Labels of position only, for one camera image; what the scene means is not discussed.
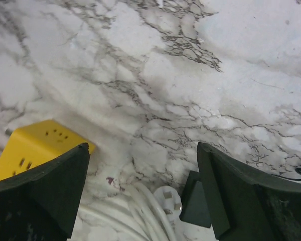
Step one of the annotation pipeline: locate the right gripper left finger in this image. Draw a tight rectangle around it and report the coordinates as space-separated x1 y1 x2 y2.
0 143 90 240

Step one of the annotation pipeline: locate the black power adapter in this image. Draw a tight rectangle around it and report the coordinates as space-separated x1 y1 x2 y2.
180 171 211 228

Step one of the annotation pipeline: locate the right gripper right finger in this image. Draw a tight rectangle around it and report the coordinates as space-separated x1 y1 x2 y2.
197 142 301 240

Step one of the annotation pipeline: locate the yellow cube socket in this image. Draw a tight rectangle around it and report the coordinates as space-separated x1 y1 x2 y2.
0 119 96 181

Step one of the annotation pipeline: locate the white orange-strip cable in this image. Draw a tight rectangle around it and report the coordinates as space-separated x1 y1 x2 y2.
85 182 184 241

